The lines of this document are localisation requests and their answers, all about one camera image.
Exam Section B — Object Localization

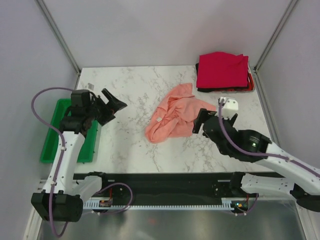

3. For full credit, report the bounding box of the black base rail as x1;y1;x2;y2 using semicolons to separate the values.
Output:
74;171;248;207

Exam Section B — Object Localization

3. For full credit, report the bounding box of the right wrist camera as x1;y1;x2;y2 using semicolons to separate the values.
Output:
218;97;239;119

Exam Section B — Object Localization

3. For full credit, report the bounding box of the aluminium frame post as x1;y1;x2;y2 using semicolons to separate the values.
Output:
253;0;300;73
35;0;81;76

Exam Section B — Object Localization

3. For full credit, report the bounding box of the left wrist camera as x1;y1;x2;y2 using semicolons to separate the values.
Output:
87;83;94;91

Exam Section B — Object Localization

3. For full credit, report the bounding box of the green plastic tray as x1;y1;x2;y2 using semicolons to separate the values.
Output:
40;98;102;164

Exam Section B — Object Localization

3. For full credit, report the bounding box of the right aluminium frame post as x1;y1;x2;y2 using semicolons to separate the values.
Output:
253;0;300;73

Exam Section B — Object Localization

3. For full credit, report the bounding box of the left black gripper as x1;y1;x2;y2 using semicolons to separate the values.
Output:
85;88;127;126

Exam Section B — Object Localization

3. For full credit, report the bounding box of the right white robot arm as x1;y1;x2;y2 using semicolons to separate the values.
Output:
192;108;320;212

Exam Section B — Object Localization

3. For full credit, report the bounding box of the white slotted cable duct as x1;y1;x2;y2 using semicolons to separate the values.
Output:
83;197;235;211

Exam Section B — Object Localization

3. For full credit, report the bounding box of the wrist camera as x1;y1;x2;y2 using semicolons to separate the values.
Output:
218;97;239;119
87;83;94;91

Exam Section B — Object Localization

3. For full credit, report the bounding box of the left aluminium frame post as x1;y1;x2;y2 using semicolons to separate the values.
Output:
35;0;81;76

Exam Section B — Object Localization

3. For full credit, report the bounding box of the pink t shirt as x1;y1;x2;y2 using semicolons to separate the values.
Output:
144;83;216;144

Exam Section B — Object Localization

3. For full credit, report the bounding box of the folded red t shirt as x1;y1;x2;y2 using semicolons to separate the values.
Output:
196;51;249;89

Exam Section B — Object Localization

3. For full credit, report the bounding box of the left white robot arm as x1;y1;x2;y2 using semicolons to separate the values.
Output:
31;88;127;223

